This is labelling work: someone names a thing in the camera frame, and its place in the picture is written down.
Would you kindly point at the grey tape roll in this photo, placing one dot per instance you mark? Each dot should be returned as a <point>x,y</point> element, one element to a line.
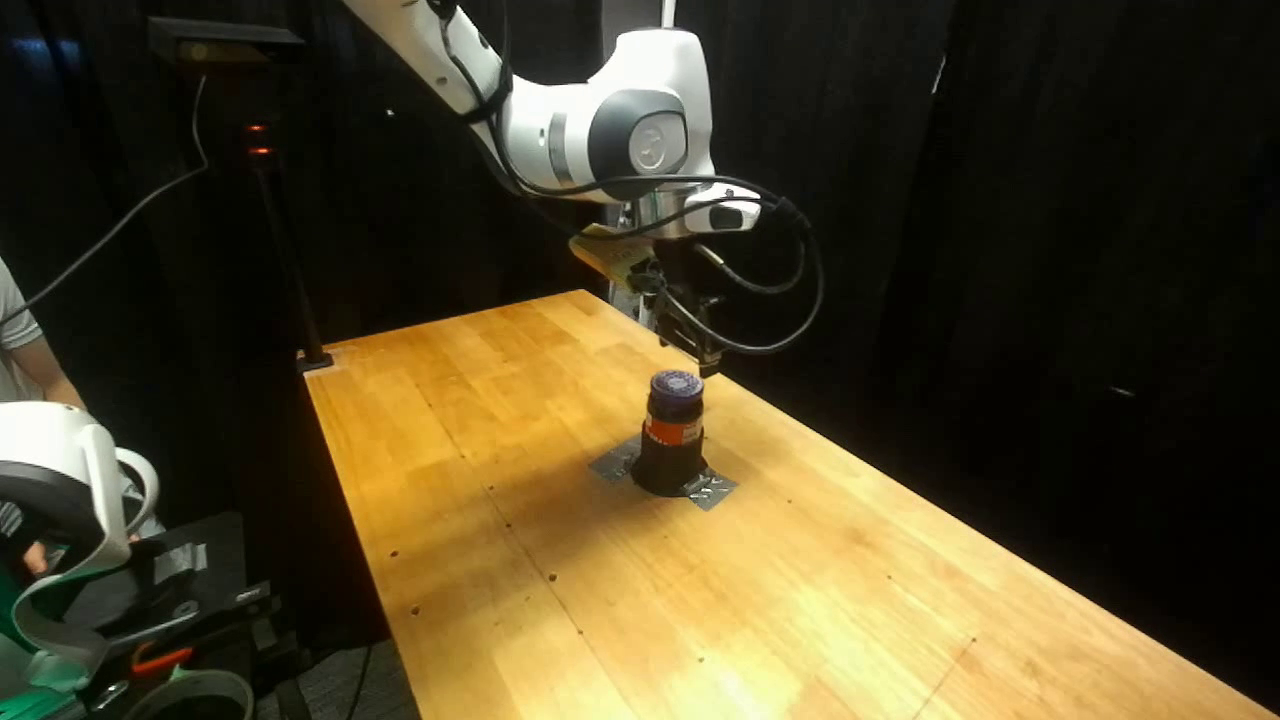
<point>185,672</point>

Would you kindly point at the dark jar with purple lid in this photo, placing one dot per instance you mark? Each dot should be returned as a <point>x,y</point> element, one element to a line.
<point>673,463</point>

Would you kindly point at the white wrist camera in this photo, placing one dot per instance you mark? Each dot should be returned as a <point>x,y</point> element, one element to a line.
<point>720,209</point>

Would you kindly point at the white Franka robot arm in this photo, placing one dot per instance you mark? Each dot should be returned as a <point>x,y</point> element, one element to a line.
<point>562,126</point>

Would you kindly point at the grey tape patch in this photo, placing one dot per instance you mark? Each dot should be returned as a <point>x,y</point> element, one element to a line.
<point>713,490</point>

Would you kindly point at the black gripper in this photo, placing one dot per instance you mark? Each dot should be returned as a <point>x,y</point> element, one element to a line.
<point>667,285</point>

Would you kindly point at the black stereo camera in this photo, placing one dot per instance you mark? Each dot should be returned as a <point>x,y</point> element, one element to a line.
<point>223,38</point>

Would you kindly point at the grey striped shirt sleeve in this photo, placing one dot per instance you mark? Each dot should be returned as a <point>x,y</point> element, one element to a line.
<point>15,314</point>

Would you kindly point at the black camera stand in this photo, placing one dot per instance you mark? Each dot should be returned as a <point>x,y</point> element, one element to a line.
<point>285,265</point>

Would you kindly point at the black curtain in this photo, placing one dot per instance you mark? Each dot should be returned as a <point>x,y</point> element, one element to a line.
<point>1066,201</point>

